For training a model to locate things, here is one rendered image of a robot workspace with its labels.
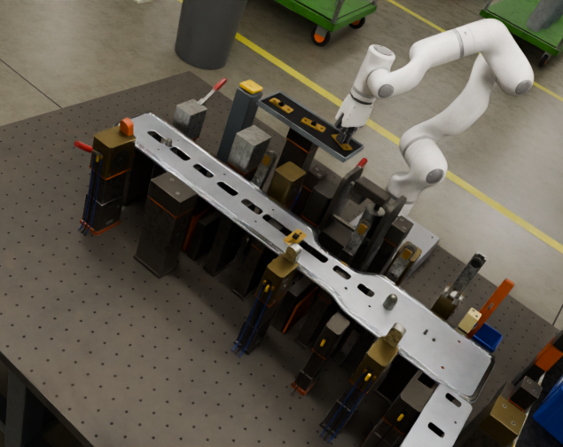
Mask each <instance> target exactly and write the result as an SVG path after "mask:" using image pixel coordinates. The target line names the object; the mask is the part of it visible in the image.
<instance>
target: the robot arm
mask: <svg viewBox="0 0 563 447"><path fill-rule="evenodd" d="M477 52H479V53H480V54H479V56H478V57H477V59H476V60H475V62H474V64H473V70H472V72H471V75H470V78H469V81H468V83H467V85H466V86H465V88H464V90H463V91H462V92H461V93H460V95H459V96H458V97H457V98H456V99H455V100H454V101H453V102H452V103H451V104H450V105H449V106H448V107H447V108H446V109H445V110H444V111H442V112H441V113H440V114H438V115H436V116H435V117H434V118H432V119H430V120H427V121H425V122H421V123H420V124H418V125H416V126H414V127H412V128H410V129H408V130H407V131H406V132H405V133H404V134H403V135H402V137H401V139H400V143H399V148H400V152H401V154H402V156H403V158H404V159H405V161H406V163H407V165H408V166H409V169H410V170H409V172H405V171H400V172H397V173H395V174H394V175H393V176H392V177H391V179H390V180H389V182H388V184H387V187H386V189H385V191H387V192H389V193H390V194H392V197H391V199H390V200H389V202H388V203H390V204H391V205H392V204H393V203H394V202H395V201H396V200H398V199H399V198H400V197H401V196H402V195H403V196H405V197H406V198H407V200H406V202H405V204H404V206H403V208H402V210H401V212H400V213H399V215H398V216H403V217H405V218H406V217H407V216H408V214H409V213H410V211H411V209H412V207H413V205H414V203H415V202H416V200H417V198H418V196H419V195H420V193H421V192H422V191H423V190H425V189H426V188H428V187H431V186H434V185H437V184H439V183H440V182H441V181H442V180H443V179H444V178H445V176H446V173H447V169H448V166H447V162H446V160H445V158H444V156H443V154H442V152H441V150H440V149H439V147H438V146H437V144H436V142H437V141H438V140H439V139H440V138H442V137H445V136H454V135H457V134H460V133H462V132H463V131H465V130H466V129H468V128H469V127H470V126H471V125H473V124H474V123H475V122H476V121H477V120H478V119H479V118H480V117H481V116H482V115H483V113H484V112H485V111H486V109H487V107H488V104H489V96H490V92H491V90H492V87H493V85H494V83H495V82H496V83H497V84H498V85H499V86H500V88H501V89H502V90H503V91H505V92H506V93H508V94H510V95H513V96H520V95H523V94H525V93H527V92H528V91H529V90H530V89H531V87H532V85H533V83H534V74H533V70H532V68H531V66H530V64H529V62H528V60H527V58H526V57H525V55H524V54H523V52H522V51H521V49H520V47H519V46H518V44H516V43H515V41H514V39H513V38H512V36H511V34H510V32H509V30H508V29H507V27H506V26H505V25H504V24H503V23H502V22H501V21H499V20H495V19H484V20H478V21H475V22H473V23H470V24H467V25H464V26H462V27H457V28H454V29H451V30H449V31H446V32H443V33H440V34H438V35H434V36H431V37H428V38H426V39H423V40H420V41H418V42H416V43H414V44H413V45H412V46H411V49H410V59H411V61H410V63H409V64H408V65H406V66H405V67H403V68H401V69H398V70H396V71H394V72H392V73H390V68H391V66H392V64H393V62H394V60H395V55H394V53H393V52H391V50H389V49H388V48H386V47H383V46H380V45H376V44H374V45H371V46H370V47H369V49H368V51H367V53H366V55H365V58H364V61H363V63H362V65H361V67H360V69H359V72H358V74H357V76H356V79H355V81H354V83H353V86H352V88H351V90H350V92H351V93H350V94H348V96H347V97H346V98H345V100H344V101H343V103H342V105H341V107H340V109H339V111H338V113H337V115H336V118H335V119H336V120H337V121H336V122H335V124H334V126H335V127H336V128H337V129H339V130H340V131H339V134H338V136H337V137H336V140H337V141H338V142H339V143H340V145H342V144H343V142H344V140H346V144H347V145H348V143H349V141H350V139H351V138H352V134H355V133H356V131H357V130H358V129H359V128H362V127H363V126H364V124H365V123H366V122H367V120H368V118H369V116H370V114H371V110H372V107H373V103H374V101H375V100H376V98H379V99H384V98H391V97H394V96H397V95H400V94H403V93H404V92H407V91H409V90H412V89H413V88H414V87H416V86H417V85H418V84H419V82H420V81H421V79H422V78H423V76H424V74H425V72H426V70H427V69H429V68H431V67H436V66H439V65H442V64H445V63H448V62H451V61H453V60H456V59H461V58H463V57H466V56H469V55H472V54H474V53H477ZM343 127H345V128H343Z"/></svg>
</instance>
